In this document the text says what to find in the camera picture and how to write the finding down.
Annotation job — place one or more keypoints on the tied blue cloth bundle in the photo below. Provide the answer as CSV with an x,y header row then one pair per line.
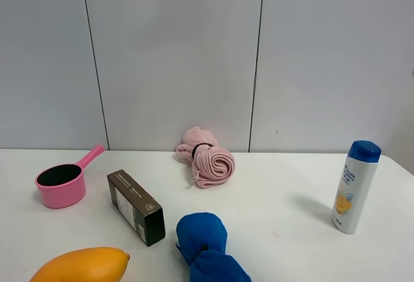
x,y
202,240

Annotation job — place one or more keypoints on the white blue-capped shampoo bottle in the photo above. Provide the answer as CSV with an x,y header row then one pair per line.
x,y
355,182

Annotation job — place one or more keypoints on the pink toy saucepan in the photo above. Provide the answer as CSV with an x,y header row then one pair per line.
x,y
63,185

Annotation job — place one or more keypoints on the yellow mango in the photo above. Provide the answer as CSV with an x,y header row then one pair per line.
x,y
88,264

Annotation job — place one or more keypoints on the dark brown cardboard box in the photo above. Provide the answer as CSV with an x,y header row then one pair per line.
x,y
141,210

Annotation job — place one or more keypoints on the rolled pink towel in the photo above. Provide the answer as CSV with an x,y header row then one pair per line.
x,y
211,164

